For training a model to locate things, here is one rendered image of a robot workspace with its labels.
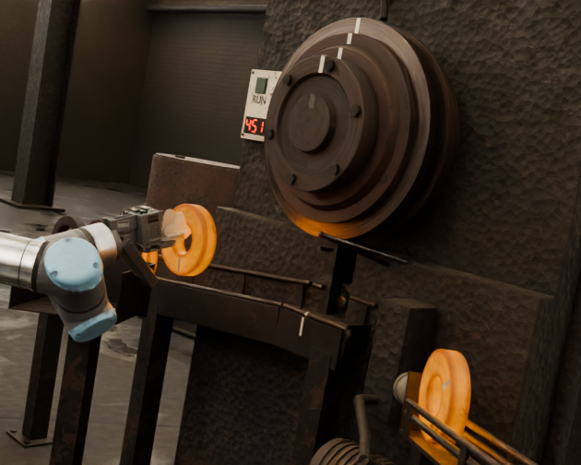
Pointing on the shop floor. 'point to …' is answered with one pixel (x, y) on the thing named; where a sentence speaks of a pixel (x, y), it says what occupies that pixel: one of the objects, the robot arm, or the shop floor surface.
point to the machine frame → (437, 244)
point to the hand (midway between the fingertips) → (189, 231)
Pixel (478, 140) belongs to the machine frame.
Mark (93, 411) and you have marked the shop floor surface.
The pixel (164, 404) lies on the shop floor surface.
